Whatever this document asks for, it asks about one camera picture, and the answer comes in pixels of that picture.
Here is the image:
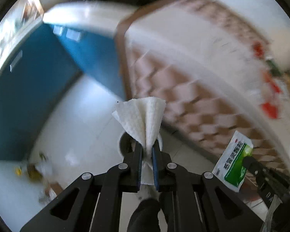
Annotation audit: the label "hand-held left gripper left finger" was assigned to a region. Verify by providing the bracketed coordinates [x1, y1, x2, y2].
[19, 142, 143, 232]

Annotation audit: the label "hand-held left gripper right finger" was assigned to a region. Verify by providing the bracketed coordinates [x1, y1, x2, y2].
[151, 139, 266, 232]

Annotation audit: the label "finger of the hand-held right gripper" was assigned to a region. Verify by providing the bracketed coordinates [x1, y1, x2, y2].
[242, 156, 290, 206]

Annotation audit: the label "green white packet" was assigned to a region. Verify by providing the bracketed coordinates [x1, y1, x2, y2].
[212, 130, 254, 193]

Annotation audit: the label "white paper towel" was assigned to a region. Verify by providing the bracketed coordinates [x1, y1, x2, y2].
[112, 97, 167, 186]

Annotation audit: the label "dark pants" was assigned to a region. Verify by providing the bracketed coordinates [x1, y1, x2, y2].
[127, 198, 161, 232]

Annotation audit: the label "checkered printed tablecloth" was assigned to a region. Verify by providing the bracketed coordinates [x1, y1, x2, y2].
[115, 0, 290, 174]

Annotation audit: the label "small cardboard box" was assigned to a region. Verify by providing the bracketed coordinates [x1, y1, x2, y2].
[44, 182, 64, 199]

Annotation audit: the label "clear plastic bag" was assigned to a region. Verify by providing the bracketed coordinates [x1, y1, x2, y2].
[36, 153, 54, 177]

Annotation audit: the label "cooking oil bottle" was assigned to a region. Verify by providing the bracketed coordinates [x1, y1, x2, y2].
[16, 163, 43, 182]

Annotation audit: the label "blue kitchen cabinet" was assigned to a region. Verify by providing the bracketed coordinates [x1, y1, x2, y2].
[0, 24, 84, 161]
[51, 24, 126, 99]

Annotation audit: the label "white round appliance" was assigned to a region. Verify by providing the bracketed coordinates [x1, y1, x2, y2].
[268, 29, 290, 71]

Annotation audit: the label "row of wall stickers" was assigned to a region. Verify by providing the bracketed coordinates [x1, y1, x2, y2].
[252, 40, 282, 120]

